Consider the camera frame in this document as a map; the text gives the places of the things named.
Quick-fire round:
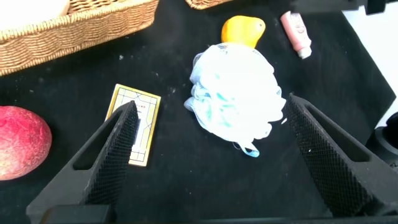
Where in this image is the wicker basket with brown handles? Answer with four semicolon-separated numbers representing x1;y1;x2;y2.
185;0;233;10
0;0;160;77

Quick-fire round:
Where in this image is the pink squeeze bottle white cap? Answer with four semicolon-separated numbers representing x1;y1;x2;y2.
279;11;312;60

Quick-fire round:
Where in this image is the yellow pear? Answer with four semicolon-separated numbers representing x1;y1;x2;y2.
221;15;267;50

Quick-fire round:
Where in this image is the red peach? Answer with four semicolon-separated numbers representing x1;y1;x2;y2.
0;105;53;181

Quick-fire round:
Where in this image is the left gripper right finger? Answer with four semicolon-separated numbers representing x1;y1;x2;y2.
284;93;398;218

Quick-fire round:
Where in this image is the white soap bar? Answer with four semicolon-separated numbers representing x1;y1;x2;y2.
0;0;71;29

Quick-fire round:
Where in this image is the light blue bath loofah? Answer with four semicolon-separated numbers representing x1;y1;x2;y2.
183;42;287;158

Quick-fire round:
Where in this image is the cream yellow soap box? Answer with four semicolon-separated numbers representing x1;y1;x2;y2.
104;83;162;167

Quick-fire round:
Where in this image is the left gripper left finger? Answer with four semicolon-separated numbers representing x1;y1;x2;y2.
26;100;140;224

